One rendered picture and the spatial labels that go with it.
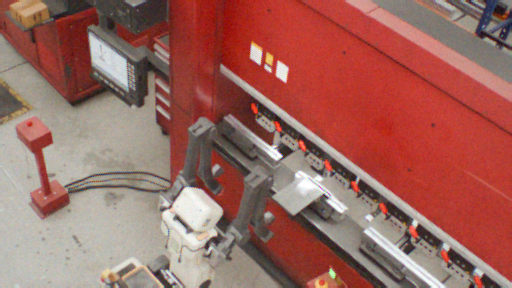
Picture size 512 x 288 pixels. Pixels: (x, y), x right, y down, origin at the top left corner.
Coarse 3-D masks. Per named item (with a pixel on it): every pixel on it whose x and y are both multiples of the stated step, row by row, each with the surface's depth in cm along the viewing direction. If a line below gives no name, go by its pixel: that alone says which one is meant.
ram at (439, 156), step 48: (240, 0) 353; (288, 0) 324; (240, 48) 374; (288, 48) 342; (336, 48) 315; (288, 96) 361; (336, 96) 331; (384, 96) 306; (432, 96) 284; (336, 144) 349; (384, 144) 321; (432, 144) 297; (480, 144) 277; (384, 192) 338; (432, 192) 312; (480, 192) 289; (480, 240) 303
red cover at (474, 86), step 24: (312, 0) 309; (336, 0) 298; (360, 0) 295; (360, 24) 293; (384, 24) 283; (408, 24) 285; (384, 48) 290; (408, 48) 279; (432, 48) 274; (432, 72) 276; (456, 72) 266; (480, 72) 265; (456, 96) 272; (480, 96) 263; (504, 96) 255; (504, 120) 260
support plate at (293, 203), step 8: (296, 184) 386; (312, 184) 387; (280, 192) 380; (288, 192) 381; (312, 192) 382; (320, 192) 383; (280, 200) 376; (288, 200) 376; (296, 200) 377; (304, 200) 377; (312, 200) 378; (288, 208) 372; (296, 208) 373
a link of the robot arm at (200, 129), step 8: (200, 120) 327; (208, 120) 327; (192, 128) 324; (200, 128) 324; (208, 128) 324; (192, 136) 324; (200, 136) 323; (192, 144) 327; (192, 152) 329; (192, 160) 333; (184, 168) 339; (192, 168) 338; (184, 176) 341; (192, 176) 342; (192, 184) 343
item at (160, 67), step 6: (138, 48) 430; (144, 48) 431; (150, 54) 427; (150, 60) 423; (156, 60) 423; (162, 60) 424; (150, 66) 428; (156, 66) 419; (162, 66) 419; (168, 66) 420; (156, 72) 424; (162, 72) 423; (168, 72) 416; (162, 78) 420; (168, 78) 421; (168, 84) 418
